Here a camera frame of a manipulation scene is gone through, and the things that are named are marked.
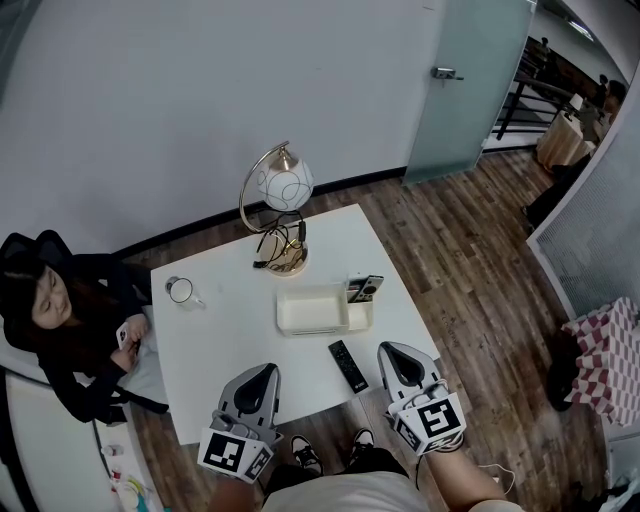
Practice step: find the white globe table lamp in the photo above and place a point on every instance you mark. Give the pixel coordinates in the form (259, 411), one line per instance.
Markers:
(285, 185)

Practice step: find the glass partition with blinds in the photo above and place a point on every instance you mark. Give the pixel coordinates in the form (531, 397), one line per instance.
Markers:
(595, 240)

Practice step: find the black railing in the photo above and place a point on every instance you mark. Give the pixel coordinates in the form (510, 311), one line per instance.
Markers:
(525, 107)

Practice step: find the white organizer tray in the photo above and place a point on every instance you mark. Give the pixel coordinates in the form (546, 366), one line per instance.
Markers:
(310, 310)

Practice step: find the black remote control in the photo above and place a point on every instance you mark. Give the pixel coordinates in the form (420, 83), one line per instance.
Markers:
(348, 367)

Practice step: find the person's white shirt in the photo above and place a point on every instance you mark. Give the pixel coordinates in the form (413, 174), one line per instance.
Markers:
(360, 495)

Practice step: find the white table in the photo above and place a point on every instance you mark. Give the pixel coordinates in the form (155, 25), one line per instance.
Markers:
(230, 350)

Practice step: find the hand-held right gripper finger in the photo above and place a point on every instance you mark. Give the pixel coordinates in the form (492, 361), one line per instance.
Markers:
(385, 372)
(434, 370)

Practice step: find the checkered tablecloth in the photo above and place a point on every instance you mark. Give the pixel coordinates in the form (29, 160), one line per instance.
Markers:
(612, 370)

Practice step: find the beige draped table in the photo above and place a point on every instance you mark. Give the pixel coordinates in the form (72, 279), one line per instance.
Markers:
(562, 142)

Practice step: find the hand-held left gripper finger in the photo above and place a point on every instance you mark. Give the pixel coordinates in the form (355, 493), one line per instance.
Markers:
(275, 407)
(227, 400)

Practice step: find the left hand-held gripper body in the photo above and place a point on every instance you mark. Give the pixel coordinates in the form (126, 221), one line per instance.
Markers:
(222, 450)

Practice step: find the small white bottle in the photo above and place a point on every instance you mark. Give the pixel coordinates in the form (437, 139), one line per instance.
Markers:
(112, 450)

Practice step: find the person's left shoe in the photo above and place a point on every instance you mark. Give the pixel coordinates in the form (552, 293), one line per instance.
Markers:
(305, 452)

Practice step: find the pile of colourful items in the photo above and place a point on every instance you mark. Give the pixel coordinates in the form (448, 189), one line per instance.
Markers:
(130, 492)

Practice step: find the person's right shoe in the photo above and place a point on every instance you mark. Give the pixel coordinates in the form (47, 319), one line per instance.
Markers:
(363, 442)

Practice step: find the grey electronic device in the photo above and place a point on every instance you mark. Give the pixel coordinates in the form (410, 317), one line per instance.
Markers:
(353, 289)

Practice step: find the light remote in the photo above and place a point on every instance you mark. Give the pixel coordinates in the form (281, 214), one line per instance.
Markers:
(371, 287)

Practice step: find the person's shoe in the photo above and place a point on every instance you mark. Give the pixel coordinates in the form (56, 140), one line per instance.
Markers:
(305, 452)
(363, 442)

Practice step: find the person's right forearm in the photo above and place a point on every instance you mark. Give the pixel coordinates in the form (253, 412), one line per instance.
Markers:
(455, 480)

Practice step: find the white mug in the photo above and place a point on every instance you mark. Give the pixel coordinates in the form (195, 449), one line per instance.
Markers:
(182, 292)

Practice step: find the white bag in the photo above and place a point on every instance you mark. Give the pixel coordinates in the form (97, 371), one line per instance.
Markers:
(625, 495)

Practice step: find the black office chair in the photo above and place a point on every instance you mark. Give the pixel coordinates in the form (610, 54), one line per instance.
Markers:
(45, 245)

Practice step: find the frosted glass door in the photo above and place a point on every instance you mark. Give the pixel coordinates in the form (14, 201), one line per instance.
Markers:
(465, 115)

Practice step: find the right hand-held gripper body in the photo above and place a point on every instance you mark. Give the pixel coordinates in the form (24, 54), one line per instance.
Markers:
(435, 422)

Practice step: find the person's left forearm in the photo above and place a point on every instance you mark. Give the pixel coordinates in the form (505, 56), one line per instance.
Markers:
(232, 497)

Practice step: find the person's black shorts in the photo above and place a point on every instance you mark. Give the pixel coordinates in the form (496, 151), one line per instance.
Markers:
(370, 460)

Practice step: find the black round bin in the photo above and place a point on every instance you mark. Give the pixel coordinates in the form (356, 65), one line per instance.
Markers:
(562, 380)

